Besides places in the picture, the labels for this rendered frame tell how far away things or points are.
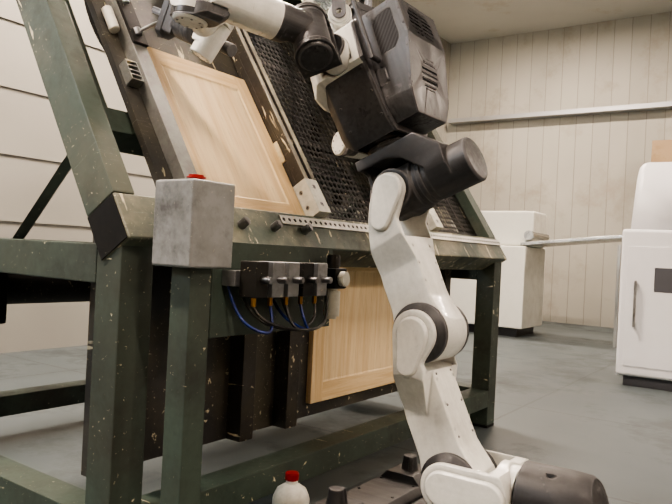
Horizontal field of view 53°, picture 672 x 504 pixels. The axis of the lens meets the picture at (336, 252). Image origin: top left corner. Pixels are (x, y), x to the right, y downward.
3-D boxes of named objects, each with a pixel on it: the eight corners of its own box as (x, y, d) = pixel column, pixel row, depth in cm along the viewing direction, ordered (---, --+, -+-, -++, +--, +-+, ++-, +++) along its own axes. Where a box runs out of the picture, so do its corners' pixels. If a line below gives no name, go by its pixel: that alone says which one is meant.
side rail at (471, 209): (470, 249, 326) (489, 237, 320) (377, 73, 360) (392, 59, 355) (477, 249, 332) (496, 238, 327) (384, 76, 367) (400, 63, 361)
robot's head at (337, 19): (354, 37, 182) (353, 11, 183) (351, 20, 173) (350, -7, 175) (331, 39, 182) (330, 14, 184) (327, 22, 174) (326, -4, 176)
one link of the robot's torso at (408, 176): (447, 206, 168) (433, 163, 171) (421, 201, 157) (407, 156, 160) (404, 225, 175) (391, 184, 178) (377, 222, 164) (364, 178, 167)
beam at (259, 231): (100, 263, 149) (128, 237, 144) (85, 217, 153) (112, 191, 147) (489, 270, 329) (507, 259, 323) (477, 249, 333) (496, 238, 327)
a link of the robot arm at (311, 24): (270, 54, 153) (321, 73, 160) (288, 23, 147) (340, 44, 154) (264, 23, 160) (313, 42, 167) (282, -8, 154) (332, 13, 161)
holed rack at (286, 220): (281, 224, 191) (282, 223, 191) (277, 215, 192) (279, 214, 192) (500, 246, 325) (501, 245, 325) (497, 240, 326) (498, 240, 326)
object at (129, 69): (126, 85, 180) (132, 78, 178) (118, 65, 182) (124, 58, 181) (138, 88, 183) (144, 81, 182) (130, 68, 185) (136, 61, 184)
